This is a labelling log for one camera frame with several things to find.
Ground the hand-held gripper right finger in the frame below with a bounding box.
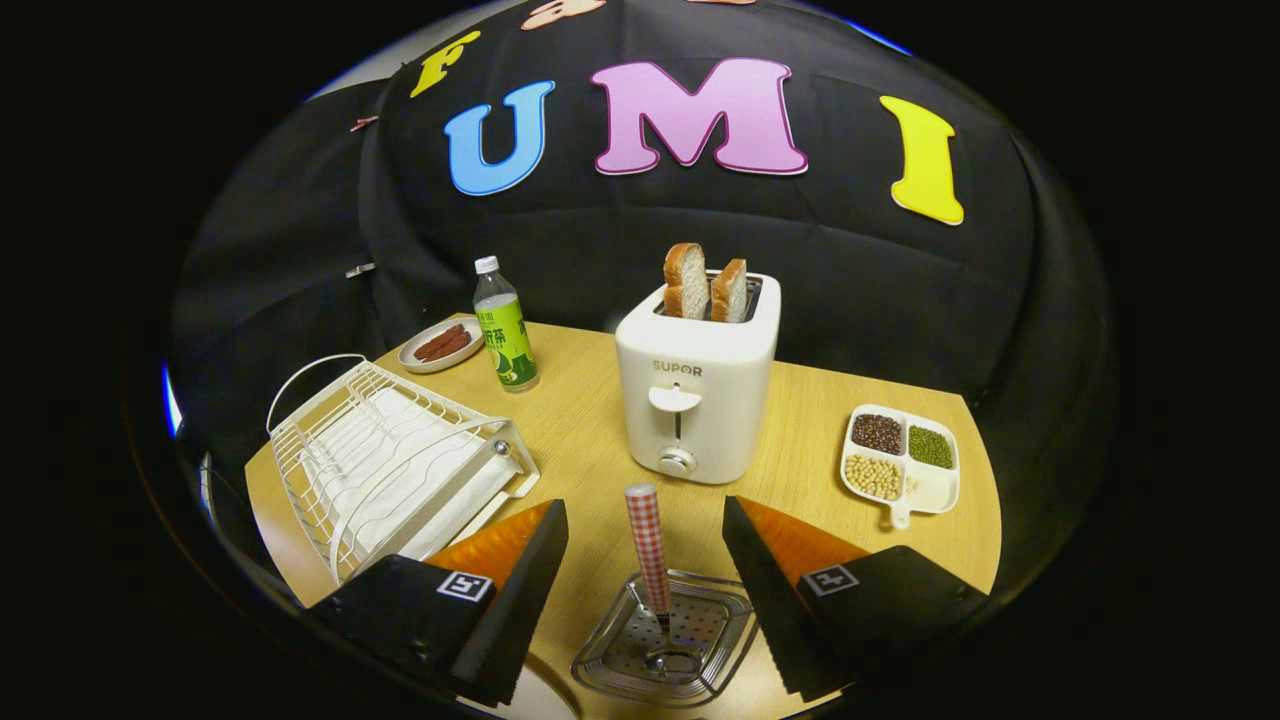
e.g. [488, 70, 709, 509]
[722, 495, 991, 703]

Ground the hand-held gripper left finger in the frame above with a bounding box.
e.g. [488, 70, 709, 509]
[305, 498, 569, 707]

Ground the metal wire basket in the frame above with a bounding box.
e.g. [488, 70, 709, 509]
[571, 570, 758, 709]

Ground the grey round plate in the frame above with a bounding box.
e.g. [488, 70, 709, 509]
[455, 662, 583, 720]

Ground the red checkered handle spoon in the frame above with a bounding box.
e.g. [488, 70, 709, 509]
[624, 483, 701, 677]

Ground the white wire dish rack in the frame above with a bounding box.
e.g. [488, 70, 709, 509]
[266, 353, 541, 586]

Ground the white divided dish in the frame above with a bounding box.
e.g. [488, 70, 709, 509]
[840, 403, 961, 529]

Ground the small beige plate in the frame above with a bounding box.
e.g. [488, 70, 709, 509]
[398, 316, 486, 375]

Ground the white drain tray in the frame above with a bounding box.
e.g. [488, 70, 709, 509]
[300, 385, 541, 571]

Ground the heap of yellow soybeans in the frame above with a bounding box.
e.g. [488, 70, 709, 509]
[845, 454, 904, 501]

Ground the heap of dark red beans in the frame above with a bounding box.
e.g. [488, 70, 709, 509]
[852, 413, 904, 456]

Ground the white toaster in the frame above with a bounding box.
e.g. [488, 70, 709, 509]
[615, 270, 782, 486]

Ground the heap of green beans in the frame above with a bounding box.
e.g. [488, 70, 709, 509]
[908, 425, 955, 470]

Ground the green label drink bottle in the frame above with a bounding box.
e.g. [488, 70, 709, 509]
[473, 256, 540, 394]

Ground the black backdrop cloth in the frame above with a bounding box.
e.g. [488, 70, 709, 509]
[165, 0, 1116, 601]

